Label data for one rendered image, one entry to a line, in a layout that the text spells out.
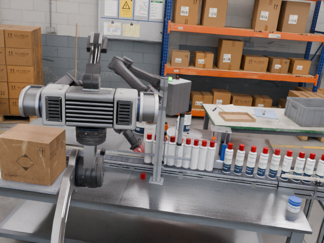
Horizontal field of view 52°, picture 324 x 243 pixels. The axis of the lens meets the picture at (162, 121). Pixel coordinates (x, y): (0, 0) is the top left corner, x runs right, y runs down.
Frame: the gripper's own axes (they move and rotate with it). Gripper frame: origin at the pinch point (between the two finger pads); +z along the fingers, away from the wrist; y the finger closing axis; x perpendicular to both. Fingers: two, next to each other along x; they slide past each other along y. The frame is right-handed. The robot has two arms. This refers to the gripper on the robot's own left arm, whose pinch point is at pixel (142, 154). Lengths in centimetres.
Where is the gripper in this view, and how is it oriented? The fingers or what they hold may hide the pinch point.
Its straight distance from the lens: 226.7
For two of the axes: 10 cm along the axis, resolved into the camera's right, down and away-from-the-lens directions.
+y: 1.2, -3.3, 9.4
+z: 5.7, 7.9, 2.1
